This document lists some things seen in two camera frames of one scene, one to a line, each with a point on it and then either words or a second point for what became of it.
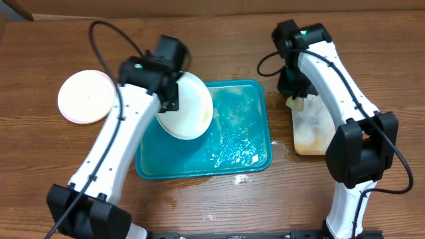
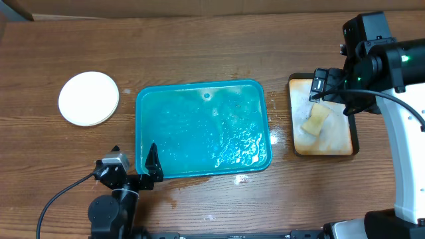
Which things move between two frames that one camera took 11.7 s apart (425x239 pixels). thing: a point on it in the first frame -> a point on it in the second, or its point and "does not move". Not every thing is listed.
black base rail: (294, 234) does not move
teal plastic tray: (236, 139) does not move
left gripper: (173, 105) -> (154, 168)
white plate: (195, 109) -> (88, 98)
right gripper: (287, 88) -> (333, 80)
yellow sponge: (296, 105) -> (319, 115)
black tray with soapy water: (312, 127) does not move
